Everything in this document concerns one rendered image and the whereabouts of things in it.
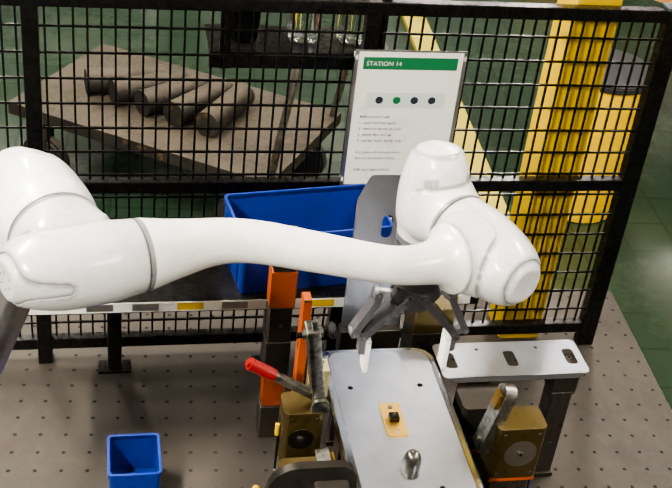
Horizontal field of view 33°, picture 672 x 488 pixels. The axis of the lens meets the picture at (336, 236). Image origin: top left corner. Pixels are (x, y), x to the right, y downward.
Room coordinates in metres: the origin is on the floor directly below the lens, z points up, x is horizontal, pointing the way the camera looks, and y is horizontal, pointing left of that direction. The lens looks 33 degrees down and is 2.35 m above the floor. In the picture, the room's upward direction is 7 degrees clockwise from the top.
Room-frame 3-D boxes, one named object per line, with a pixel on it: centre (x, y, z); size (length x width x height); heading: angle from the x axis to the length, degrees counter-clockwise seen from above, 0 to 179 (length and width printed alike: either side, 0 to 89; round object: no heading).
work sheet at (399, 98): (2.06, -0.10, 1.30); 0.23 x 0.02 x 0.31; 104
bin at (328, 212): (1.90, 0.06, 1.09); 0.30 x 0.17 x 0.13; 112
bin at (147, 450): (1.55, 0.33, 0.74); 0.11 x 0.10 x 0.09; 14
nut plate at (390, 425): (1.50, -0.14, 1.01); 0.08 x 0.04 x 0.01; 14
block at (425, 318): (1.80, -0.20, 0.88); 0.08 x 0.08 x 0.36; 14
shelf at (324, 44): (2.08, 0.12, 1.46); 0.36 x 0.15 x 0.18; 104
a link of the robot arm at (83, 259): (1.20, 0.34, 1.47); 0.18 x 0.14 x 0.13; 123
